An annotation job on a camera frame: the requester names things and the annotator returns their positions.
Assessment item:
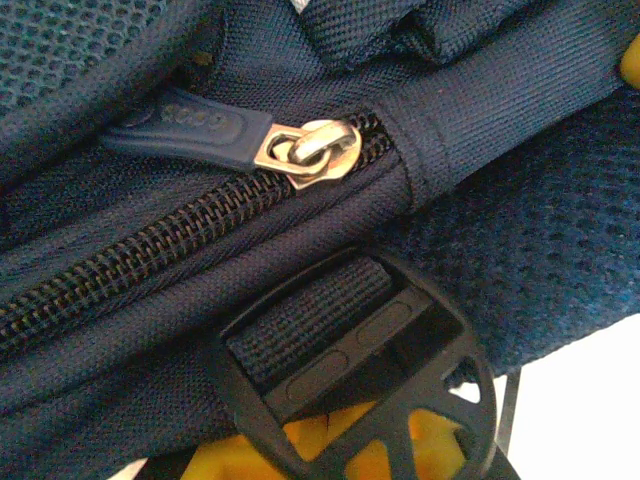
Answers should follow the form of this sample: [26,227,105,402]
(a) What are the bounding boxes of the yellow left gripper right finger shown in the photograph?
[327,402,471,480]

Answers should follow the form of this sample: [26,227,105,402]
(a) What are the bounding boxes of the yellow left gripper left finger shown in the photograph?
[179,407,329,480]

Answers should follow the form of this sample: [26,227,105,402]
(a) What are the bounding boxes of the navy blue backpack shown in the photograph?
[0,0,640,480]

